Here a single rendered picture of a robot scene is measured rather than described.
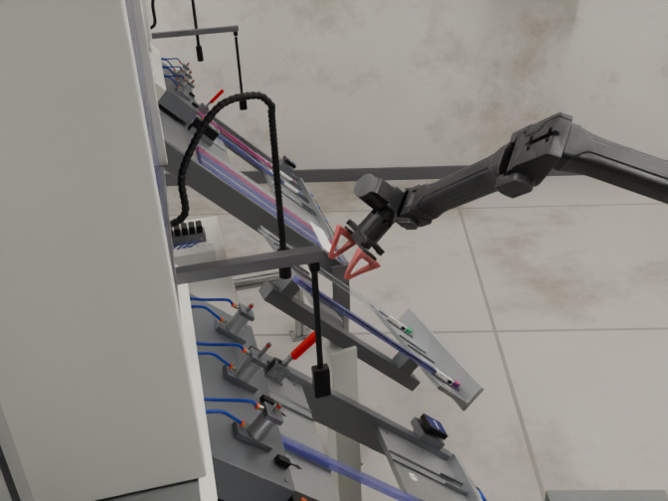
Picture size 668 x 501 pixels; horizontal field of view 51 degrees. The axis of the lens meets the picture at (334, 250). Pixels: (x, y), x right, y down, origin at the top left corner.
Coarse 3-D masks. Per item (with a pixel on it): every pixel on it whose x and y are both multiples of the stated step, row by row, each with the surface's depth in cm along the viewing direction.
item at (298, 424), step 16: (272, 384) 112; (288, 384) 116; (288, 400) 111; (304, 400) 115; (288, 416) 107; (304, 416) 110; (288, 432) 102; (304, 432) 106; (320, 448) 105; (304, 464) 98; (304, 480) 95; (320, 480) 98; (320, 496) 94; (336, 496) 97
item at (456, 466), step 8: (456, 456) 135; (448, 464) 135; (456, 464) 134; (456, 472) 133; (464, 472) 131; (464, 480) 130; (464, 488) 129; (472, 488) 128; (472, 496) 127; (480, 496) 127
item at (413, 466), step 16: (384, 432) 127; (384, 448) 123; (400, 448) 126; (416, 448) 131; (400, 464) 120; (416, 464) 124; (432, 464) 130; (400, 480) 116; (416, 480) 119; (432, 480) 124; (448, 480) 129; (416, 496) 114; (432, 496) 119; (448, 496) 123; (464, 496) 128
